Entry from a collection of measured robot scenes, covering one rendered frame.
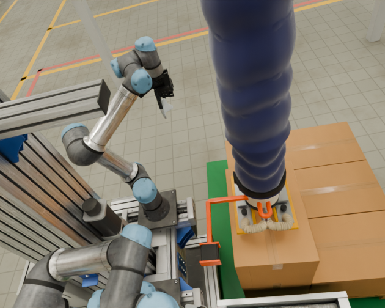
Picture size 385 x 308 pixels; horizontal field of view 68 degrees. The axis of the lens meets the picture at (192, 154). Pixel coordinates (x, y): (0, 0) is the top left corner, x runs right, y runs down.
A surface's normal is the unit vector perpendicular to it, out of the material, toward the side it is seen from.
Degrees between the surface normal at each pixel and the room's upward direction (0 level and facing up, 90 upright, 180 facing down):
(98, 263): 50
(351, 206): 0
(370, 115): 0
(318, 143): 0
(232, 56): 80
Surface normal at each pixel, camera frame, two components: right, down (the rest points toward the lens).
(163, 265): -0.22, -0.62
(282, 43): 0.53, 0.43
